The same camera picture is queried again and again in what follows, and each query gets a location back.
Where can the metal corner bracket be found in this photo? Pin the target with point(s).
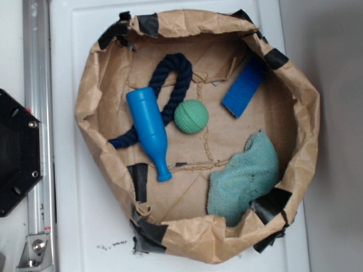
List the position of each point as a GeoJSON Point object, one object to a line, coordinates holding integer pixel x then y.
{"type": "Point", "coordinates": [36, 254]}

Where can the green rubber ball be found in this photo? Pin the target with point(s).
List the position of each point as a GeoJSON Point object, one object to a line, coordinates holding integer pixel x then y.
{"type": "Point", "coordinates": [191, 116]}

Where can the light blue terry cloth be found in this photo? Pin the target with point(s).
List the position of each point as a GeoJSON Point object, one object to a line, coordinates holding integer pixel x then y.
{"type": "Point", "coordinates": [247, 176]}

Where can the aluminium extrusion rail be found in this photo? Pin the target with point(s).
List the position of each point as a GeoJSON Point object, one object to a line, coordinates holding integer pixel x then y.
{"type": "Point", "coordinates": [38, 99]}

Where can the blue rectangular sponge block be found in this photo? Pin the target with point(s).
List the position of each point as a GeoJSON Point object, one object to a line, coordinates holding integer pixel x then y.
{"type": "Point", "coordinates": [243, 89]}

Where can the brown paper bag bin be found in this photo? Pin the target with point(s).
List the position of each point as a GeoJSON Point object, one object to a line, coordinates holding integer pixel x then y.
{"type": "Point", "coordinates": [172, 215]}

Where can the blue plastic bottle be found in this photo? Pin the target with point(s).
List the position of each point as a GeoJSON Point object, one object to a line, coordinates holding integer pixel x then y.
{"type": "Point", "coordinates": [150, 128]}

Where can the white plastic tray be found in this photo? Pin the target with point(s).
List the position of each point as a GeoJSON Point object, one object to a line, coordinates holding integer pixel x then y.
{"type": "Point", "coordinates": [93, 232]}

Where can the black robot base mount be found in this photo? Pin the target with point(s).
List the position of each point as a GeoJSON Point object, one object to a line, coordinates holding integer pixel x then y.
{"type": "Point", "coordinates": [20, 153]}

